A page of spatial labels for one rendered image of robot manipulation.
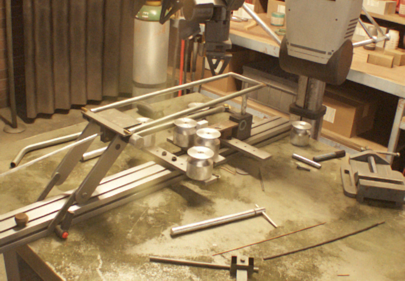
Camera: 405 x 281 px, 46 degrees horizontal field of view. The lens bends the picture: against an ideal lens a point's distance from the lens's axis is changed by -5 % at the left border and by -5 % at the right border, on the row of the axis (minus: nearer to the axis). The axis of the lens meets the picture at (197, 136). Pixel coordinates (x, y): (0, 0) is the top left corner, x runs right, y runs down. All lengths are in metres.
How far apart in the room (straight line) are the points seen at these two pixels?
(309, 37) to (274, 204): 0.75
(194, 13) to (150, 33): 1.60
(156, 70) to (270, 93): 0.69
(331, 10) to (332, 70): 0.19
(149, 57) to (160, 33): 0.15
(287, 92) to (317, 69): 0.97
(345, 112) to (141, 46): 1.21
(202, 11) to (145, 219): 0.58
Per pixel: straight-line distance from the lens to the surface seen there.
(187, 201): 0.96
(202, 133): 1.02
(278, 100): 2.63
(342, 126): 2.45
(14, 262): 1.15
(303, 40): 1.61
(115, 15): 3.69
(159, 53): 2.89
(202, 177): 0.94
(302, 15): 1.60
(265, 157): 1.06
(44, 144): 1.16
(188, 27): 1.31
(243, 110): 1.15
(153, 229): 0.88
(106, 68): 3.81
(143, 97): 0.99
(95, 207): 0.91
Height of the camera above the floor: 1.38
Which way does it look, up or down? 24 degrees down
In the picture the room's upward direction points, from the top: 5 degrees clockwise
